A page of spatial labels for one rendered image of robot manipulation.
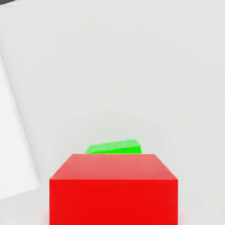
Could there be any small green cube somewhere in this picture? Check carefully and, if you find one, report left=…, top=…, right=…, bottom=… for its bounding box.
left=84, top=139, right=142, bottom=155

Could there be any small red cube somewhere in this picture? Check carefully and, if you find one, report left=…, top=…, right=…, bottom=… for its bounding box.
left=49, top=153, right=178, bottom=225

